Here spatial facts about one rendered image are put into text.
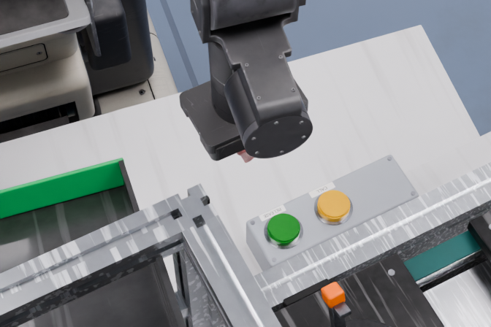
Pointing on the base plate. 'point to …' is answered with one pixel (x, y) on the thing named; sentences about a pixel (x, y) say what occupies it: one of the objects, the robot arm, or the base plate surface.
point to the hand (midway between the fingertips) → (245, 152)
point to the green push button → (283, 229)
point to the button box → (359, 214)
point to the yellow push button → (333, 206)
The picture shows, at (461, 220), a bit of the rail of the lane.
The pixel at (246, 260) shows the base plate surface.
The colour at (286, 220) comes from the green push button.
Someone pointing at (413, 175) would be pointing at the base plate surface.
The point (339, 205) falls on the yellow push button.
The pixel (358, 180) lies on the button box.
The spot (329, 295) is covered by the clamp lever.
